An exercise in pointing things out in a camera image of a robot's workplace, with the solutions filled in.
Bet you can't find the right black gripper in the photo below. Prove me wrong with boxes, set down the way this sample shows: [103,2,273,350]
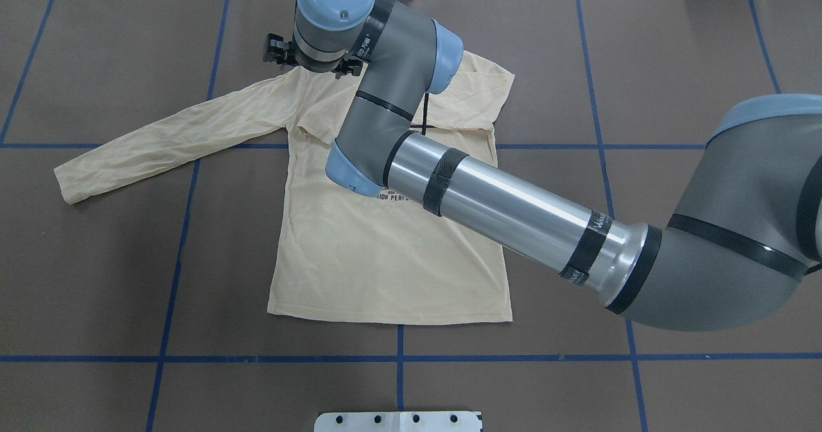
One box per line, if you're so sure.
[263,33,364,78]

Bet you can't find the cream long-sleeve graphic shirt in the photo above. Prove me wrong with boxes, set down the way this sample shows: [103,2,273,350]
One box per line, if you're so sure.
[54,67,513,325]

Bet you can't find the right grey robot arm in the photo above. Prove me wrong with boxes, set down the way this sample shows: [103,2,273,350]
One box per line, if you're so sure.
[264,0,821,332]

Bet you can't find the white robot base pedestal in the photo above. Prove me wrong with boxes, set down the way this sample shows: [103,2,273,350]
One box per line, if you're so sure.
[313,411,484,431]

